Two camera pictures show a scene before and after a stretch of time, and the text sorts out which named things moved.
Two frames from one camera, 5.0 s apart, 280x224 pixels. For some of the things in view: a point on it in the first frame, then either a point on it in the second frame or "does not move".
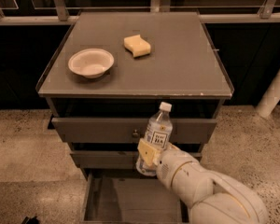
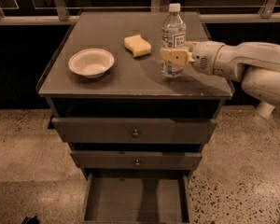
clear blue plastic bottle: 159,132 → 173,35
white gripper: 166,166 → 207,59
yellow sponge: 136,45 does not move
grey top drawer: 129,130 does not move
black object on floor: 30,220 does not move
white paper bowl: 91,63 does not move
